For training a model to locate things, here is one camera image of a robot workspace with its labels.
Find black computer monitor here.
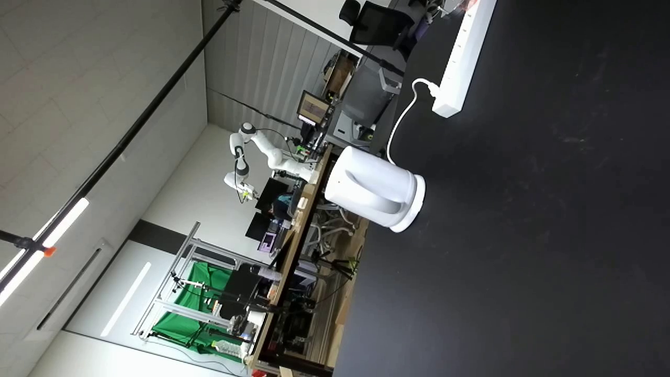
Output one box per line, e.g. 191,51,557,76
243,176,308,244

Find white power strip adapter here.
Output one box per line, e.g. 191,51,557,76
429,0,501,119

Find white electric kettle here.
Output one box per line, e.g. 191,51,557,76
323,145,429,234

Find green cloth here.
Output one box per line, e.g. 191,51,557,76
151,258,243,363

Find metal frame rack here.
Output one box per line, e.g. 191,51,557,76
130,220,281,365

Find small framed monitor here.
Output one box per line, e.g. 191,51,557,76
296,91,335,129

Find white power strip cable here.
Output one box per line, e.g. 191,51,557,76
383,76,443,169

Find black diagonal pole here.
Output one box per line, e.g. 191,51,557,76
0,0,245,295

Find grey box cabinet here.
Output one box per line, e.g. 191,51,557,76
334,52,406,145

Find long ceiling light strip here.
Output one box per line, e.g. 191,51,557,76
0,198,92,311

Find wooden workbench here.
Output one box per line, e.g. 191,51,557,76
245,145,371,377

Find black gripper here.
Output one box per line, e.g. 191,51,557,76
346,0,410,51

